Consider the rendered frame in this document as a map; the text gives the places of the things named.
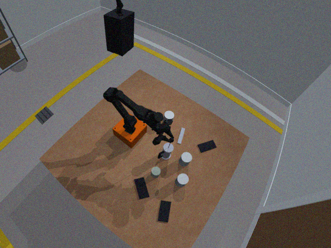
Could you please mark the coffee press with black knob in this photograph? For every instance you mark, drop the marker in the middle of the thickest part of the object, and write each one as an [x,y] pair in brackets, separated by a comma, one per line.
[167,150]

